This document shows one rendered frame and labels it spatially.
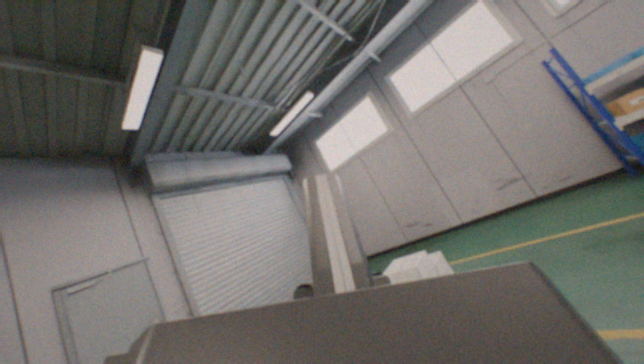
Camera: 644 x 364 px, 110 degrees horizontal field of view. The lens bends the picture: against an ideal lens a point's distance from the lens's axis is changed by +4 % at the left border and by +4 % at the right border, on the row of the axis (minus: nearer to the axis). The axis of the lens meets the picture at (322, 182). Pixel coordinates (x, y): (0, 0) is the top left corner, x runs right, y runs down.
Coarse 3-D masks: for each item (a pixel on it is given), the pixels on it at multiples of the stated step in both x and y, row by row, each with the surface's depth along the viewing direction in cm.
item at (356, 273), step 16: (336, 176) 11; (336, 192) 10; (336, 208) 9; (336, 224) 8; (352, 224) 8; (336, 240) 8; (352, 240) 8; (352, 256) 7; (352, 272) 7; (368, 272) 7; (352, 288) 6
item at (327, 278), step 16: (320, 176) 11; (304, 192) 10; (320, 192) 10; (320, 208) 9; (320, 224) 8; (320, 240) 8; (320, 256) 7; (336, 256) 7; (320, 272) 7; (336, 272) 7; (304, 288) 7; (320, 288) 6; (336, 288) 6
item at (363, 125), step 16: (368, 96) 516; (352, 112) 544; (368, 112) 520; (336, 128) 576; (352, 128) 549; (368, 128) 525; (384, 128) 503; (320, 144) 613; (336, 144) 582; (352, 144) 554; (368, 144) 531; (336, 160) 589
